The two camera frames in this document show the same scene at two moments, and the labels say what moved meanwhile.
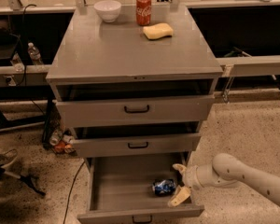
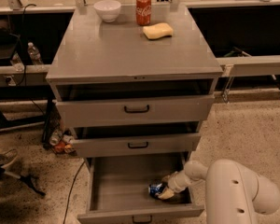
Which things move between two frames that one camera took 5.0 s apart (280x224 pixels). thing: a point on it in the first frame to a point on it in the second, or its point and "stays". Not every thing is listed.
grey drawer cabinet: (134, 84) stays
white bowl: (108, 10) stays
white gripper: (189, 175) to (176, 183)
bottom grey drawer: (121, 186) stays
